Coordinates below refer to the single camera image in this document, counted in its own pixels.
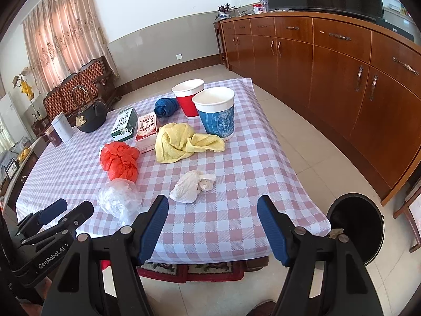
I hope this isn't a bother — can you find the maroon tin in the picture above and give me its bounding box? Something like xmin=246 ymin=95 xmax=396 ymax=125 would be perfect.
xmin=44 ymin=127 xmax=63 ymax=147

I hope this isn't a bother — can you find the clear plastic bag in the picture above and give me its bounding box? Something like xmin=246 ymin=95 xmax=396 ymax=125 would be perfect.
xmin=97 ymin=178 xmax=143 ymax=226

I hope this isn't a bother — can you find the red paper cup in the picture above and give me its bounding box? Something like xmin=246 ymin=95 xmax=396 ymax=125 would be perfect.
xmin=172 ymin=79 xmax=205 ymax=120

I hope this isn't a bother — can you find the wooden coat stand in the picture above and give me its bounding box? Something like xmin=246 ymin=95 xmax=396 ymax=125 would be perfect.
xmin=12 ymin=67 xmax=42 ymax=129

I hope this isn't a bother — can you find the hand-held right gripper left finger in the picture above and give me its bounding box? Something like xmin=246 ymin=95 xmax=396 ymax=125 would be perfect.
xmin=41 ymin=194 xmax=170 ymax=316

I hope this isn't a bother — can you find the blue towel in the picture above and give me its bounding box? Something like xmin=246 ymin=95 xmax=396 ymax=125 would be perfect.
xmin=154 ymin=97 xmax=181 ymax=119

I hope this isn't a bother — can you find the yellow garment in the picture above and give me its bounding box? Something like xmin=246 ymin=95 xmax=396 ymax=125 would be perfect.
xmin=20 ymin=80 xmax=35 ymax=100

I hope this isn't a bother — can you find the wooden chair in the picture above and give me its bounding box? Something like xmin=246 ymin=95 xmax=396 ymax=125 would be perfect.
xmin=393 ymin=178 xmax=421 ymax=254

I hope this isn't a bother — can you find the brown shoe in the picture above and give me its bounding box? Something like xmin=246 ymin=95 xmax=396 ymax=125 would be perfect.
xmin=247 ymin=299 xmax=277 ymax=316

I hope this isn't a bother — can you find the wooden sofa bench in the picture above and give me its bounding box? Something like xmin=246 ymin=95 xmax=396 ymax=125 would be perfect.
xmin=43 ymin=56 xmax=122 ymax=129

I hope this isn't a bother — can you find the yellow towel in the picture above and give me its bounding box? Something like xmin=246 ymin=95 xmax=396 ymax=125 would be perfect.
xmin=154 ymin=122 xmax=226 ymax=163

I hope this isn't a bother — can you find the red plastic bag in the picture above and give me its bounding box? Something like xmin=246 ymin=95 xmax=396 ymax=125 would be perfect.
xmin=99 ymin=141 xmax=141 ymax=183

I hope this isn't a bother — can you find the red patterned rug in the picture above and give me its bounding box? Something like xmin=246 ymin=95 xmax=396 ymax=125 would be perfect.
xmin=100 ymin=260 xmax=245 ymax=284

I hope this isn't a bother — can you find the red and white milk carton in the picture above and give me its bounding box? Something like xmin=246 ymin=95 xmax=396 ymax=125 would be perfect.
xmin=135 ymin=112 xmax=158 ymax=154

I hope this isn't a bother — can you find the black iron teapot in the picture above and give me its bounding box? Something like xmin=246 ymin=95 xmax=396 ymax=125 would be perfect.
xmin=71 ymin=86 xmax=108 ymax=134

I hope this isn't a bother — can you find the potted plant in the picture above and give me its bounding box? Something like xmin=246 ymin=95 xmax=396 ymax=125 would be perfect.
xmin=215 ymin=3 xmax=235 ymax=20

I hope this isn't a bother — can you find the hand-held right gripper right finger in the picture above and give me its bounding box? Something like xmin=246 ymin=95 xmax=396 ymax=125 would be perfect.
xmin=257 ymin=195 xmax=385 ymax=316

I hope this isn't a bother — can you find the pink checked tablecloth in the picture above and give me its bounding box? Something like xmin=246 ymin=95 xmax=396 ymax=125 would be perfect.
xmin=16 ymin=78 xmax=331 ymax=265

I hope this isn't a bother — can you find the white tissue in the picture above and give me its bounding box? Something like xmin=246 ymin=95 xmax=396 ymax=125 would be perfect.
xmin=169 ymin=169 xmax=217 ymax=204

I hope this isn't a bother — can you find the pink curtain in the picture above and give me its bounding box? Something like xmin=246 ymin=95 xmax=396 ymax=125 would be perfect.
xmin=21 ymin=0 xmax=119 ymax=94

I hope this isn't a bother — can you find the green milk carton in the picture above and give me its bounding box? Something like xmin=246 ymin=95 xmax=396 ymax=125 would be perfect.
xmin=110 ymin=107 xmax=139 ymax=140

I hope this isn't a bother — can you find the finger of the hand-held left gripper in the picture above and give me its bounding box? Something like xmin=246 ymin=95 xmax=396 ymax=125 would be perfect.
xmin=16 ymin=198 xmax=68 ymax=238
xmin=20 ymin=200 xmax=94 ymax=248

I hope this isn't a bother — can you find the wooden sideboard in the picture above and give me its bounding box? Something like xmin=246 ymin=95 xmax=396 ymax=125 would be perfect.
xmin=220 ymin=11 xmax=421 ymax=206

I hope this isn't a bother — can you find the black trash bin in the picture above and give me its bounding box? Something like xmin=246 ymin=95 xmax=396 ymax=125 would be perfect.
xmin=327 ymin=192 xmax=385 ymax=265

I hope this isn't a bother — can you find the dark wooden side cabinet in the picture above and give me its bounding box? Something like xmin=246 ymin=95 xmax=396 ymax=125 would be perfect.
xmin=0 ymin=136 xmax=50 ymax=211

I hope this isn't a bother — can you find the white appliance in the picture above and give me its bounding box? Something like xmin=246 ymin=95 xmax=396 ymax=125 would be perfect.
xmin=0 ymin=92 xmax=20 ymax=145

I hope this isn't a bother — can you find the blue patterned paper cup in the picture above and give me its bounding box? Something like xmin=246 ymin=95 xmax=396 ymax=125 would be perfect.
xmin=192 ymin=87 xmax=236 ymax=139

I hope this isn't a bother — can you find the white tin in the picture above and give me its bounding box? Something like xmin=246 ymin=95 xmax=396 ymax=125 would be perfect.
xmin=51 ymin=112 xmax=75 ymax=144

